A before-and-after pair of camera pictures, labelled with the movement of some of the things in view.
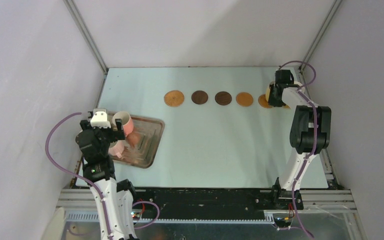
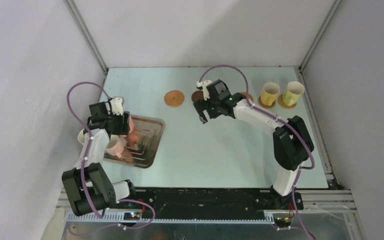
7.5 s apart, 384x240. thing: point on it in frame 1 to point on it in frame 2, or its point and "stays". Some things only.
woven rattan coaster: (174, 98) stays
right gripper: (274, 97) to (204, 107)
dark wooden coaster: (199, 97) stays
